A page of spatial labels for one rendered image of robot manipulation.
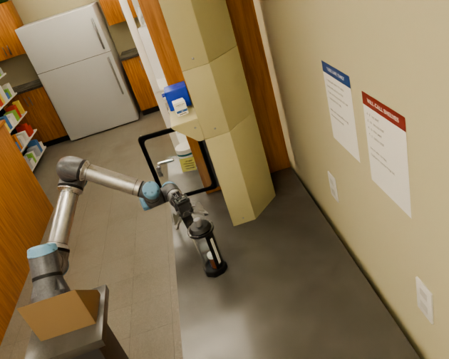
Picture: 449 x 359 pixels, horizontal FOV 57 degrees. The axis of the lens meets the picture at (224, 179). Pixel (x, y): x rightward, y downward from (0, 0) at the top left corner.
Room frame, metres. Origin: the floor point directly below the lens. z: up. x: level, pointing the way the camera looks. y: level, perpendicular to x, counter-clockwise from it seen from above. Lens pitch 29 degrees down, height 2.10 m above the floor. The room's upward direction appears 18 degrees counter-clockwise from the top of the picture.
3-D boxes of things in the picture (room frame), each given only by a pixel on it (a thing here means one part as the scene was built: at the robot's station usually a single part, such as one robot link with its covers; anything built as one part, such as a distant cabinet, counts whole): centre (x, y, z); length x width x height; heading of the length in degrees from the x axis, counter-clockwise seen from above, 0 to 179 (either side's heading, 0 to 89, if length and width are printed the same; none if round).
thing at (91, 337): (1.33, 0.81, 0.92); 0.32 x 0.32 x 0.04; 3
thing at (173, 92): (1.86, 0.09, 1.55); 0.10 x 0.10 x 0.09; 0
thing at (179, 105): (1.74, 0.09, 1.54); 0.05 x 0.05 x 0.06; 8
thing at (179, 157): (1.94, 0.20, 1.19); 0.30 x 0.01 x 0.40; 85
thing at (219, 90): (1.78, -0.10, 1.32); 0.32 x 0.25 x 0.77; 0
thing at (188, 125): (1.78, 0.09, 1.46); 0.32 x 0.12 x 0.10; 0
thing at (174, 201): (1.62, 0.22, 1.15); 0.12 x 0.08 x 0.09; 15
